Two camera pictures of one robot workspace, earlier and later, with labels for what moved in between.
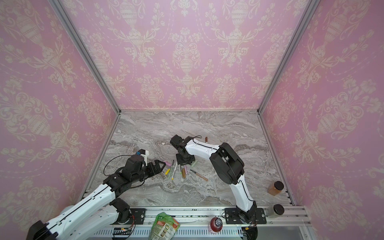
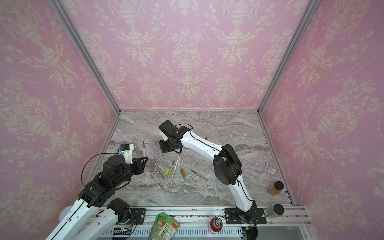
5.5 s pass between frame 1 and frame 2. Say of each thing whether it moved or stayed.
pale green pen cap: stayed
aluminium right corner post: stayed
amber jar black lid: stayed
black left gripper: moved
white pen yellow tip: stayed
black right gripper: moved
